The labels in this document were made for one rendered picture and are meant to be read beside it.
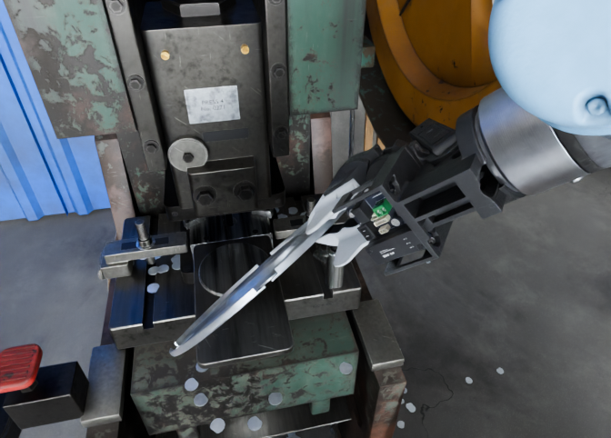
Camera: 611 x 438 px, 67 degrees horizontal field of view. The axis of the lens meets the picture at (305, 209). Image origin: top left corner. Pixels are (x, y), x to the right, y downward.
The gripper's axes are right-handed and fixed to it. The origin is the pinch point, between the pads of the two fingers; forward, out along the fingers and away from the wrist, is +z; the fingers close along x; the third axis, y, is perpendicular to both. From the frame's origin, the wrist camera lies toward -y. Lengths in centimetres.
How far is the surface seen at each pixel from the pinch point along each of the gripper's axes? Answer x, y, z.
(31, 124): -69, -65, 149
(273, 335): 12.6, -2.0, 24.4
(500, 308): 95, -96, 52
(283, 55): -16.5, -17.1, 2.7
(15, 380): -7, 19, 47
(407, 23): -9, -53, 2
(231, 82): -18.7, -15.8, 11.0
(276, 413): 41, -12, 63
